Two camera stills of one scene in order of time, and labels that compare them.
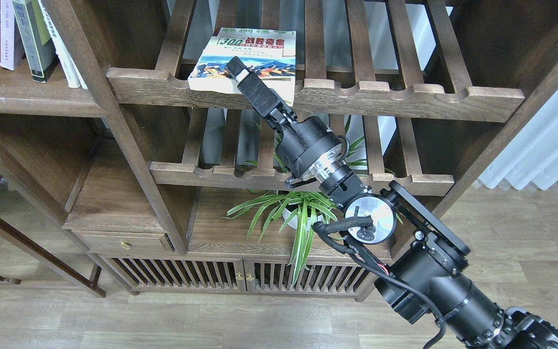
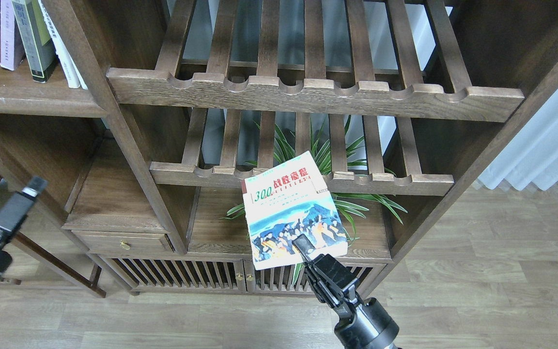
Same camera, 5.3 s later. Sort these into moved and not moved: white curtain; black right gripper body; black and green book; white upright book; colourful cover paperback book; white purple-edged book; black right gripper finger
Moved: black right gripper body; black right gripper finger; colourful cover paperback book
Not moved: white upright book; black and green book; white purple-edged book; white curtain
